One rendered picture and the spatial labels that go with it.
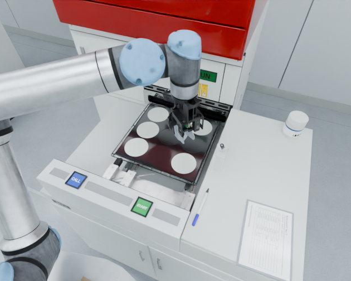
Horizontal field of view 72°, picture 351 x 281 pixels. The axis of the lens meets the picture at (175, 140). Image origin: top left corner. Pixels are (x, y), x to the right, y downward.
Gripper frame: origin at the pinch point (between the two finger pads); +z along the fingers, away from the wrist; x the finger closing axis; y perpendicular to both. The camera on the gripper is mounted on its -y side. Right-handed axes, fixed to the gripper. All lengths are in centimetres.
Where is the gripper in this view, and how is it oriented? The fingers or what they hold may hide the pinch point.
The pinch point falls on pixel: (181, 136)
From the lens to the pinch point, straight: 80.8
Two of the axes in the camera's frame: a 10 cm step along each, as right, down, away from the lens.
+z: 0.2, 6.5, 7.6
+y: 4.4, 6.7, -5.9
